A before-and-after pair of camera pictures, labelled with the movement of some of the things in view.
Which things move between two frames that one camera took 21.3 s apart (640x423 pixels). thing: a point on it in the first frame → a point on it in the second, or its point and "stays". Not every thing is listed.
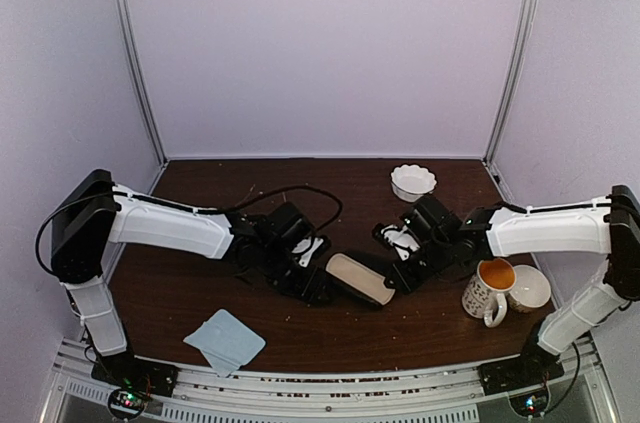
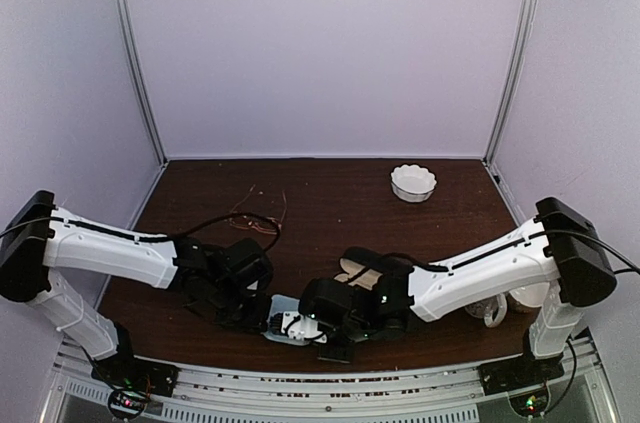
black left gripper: x=309 y=288 → x=255 y=322
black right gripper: x=407 y=282 → x=343 y=354
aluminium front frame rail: x=583 y=395 stays
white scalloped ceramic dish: x=411 y=183 stays
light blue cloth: x=227 y=343 → x=278 y=305
